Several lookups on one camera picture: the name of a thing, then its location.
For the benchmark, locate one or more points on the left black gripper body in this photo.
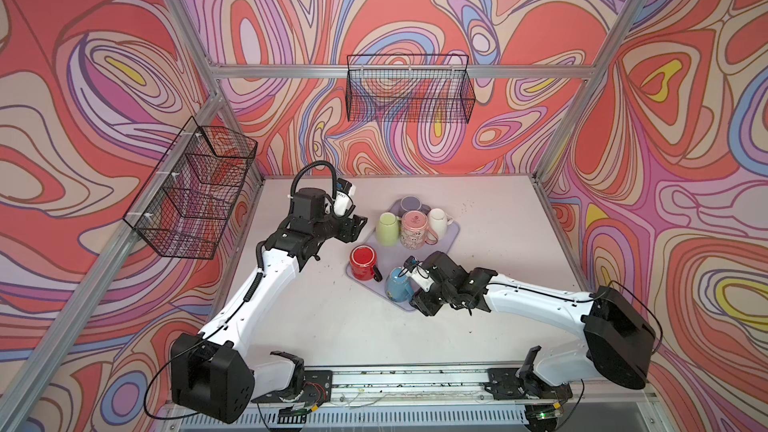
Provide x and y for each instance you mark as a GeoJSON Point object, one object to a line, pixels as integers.
{"type": "Point", "coordinates": [343, 230]}

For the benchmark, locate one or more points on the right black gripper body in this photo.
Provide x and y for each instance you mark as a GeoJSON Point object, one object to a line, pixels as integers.
{"type": "Point", "coordinates": [433, 300]}

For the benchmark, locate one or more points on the red mug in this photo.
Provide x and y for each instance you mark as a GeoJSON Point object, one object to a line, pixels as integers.
{"type": "Point", "coordinates": [363, 263]}

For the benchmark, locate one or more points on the light blue mug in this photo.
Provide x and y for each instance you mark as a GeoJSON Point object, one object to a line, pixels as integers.
{"type": "Point", "coordinates": [398, 286]}

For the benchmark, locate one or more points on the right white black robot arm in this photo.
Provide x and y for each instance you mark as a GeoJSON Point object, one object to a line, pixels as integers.
{"type": "Point", "coordinates": [610, 337]}

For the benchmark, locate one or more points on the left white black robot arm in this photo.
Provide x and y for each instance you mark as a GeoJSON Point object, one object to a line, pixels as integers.
{"type": "Point", "coordinates": [207, 371]}

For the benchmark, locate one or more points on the light green mug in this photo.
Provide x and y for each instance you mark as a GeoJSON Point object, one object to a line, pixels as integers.
{"type": "Point", "coordinates": [388, 229]}

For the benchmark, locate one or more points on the pink patterned mug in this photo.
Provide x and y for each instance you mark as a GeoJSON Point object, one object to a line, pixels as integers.
{"type": "Point", "coordinates": [415, 230]}

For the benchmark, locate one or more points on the purple mug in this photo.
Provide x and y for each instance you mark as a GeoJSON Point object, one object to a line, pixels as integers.
{"type": "Point", "coordinates": [412, 203]}

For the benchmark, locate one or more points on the white mug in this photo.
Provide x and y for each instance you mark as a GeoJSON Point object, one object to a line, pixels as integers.
{"type": "Point", "coordinates": [439, 221]}

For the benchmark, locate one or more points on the lavender plastic tray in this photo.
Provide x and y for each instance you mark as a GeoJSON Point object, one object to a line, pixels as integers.
{"type": "Point", "coordinates": [389, 258]}

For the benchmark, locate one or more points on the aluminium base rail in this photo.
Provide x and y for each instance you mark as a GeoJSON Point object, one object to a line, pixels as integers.
{"type": "Point", "coordinates": [442, 398]}

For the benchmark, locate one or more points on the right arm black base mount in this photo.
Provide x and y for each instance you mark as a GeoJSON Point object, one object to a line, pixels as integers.
{"type": "Point", "coordinates": [511, 384]}

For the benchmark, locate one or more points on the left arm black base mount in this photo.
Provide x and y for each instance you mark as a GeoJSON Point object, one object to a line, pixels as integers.
{"type": "Point", "coordinates": [314, 388]}

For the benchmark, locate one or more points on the black wire basket back wall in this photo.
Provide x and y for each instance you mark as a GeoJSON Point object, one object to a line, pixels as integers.
{"type": "Point", "coordinates": [409, 88]}

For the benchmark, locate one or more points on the black wire basket wall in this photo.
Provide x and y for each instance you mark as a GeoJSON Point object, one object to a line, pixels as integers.
{"type": "Point", "coordinates": [200, 179]}
{"type": "Point", "coordinates": [409, 88]}

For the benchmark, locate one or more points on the black wire basket left wall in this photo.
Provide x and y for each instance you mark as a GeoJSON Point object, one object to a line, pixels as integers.
{"type": "Point", "coordinates": [200, 179]}

